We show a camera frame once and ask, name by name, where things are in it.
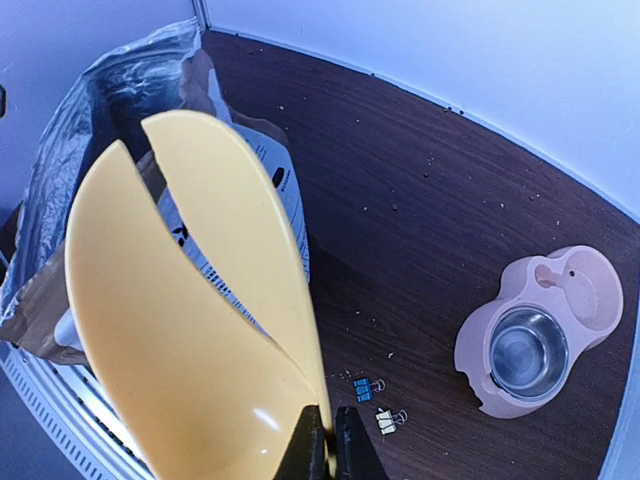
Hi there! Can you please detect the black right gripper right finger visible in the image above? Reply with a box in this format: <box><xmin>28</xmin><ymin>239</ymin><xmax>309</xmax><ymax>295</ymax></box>
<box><xmin>335</xmin><ymin>406</ymin><xmax>385</xmax><ymax>480</ymax></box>

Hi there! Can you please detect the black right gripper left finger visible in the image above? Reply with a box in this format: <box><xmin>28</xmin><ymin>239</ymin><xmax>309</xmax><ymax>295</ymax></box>
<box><xmin>274</xmin><ymin>405</ymin><xmax>326</xmax><ymax>480</ymax></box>

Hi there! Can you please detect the yellow binder clip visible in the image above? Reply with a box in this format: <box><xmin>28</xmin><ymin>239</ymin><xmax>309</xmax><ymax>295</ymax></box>
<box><xmin>375</xmin><ymin>408</ymin><xmax>408</xmax><ymax>436</ymax></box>

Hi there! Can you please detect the blue binder clip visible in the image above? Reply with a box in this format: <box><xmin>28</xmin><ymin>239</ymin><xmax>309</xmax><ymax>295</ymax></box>
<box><xmin>353</xmin><ymin>377</ymin><xmax>386</xmax><ymax>403</ymax></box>

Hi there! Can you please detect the yellow plastic scoop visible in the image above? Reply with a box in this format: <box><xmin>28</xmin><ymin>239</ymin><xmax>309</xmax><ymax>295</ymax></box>
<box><xmin>65</xmin><ymin>110</ymin><xmax>332</xmax><ymax>479</ymax></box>

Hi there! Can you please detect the dog food bag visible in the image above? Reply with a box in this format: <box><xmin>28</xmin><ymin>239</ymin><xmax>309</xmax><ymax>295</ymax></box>
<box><xmin>1</xmin><ymin>20</ymin><xmax>309</xmax><ymax>365</ymax></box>

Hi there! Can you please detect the pink double pet bowl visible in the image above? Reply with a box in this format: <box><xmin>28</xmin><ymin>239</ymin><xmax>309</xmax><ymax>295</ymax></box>
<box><xmin>454</xmin><ymin>245</ymin><xmax>624</xmax><ymax>419</ymax></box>

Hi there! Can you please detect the steel bowl insert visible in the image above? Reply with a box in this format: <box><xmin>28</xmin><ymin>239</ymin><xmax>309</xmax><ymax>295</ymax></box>
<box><xmin>489</xmin><ymin>306</ymin><xmax>569</xmax><ymax>402</ymax></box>

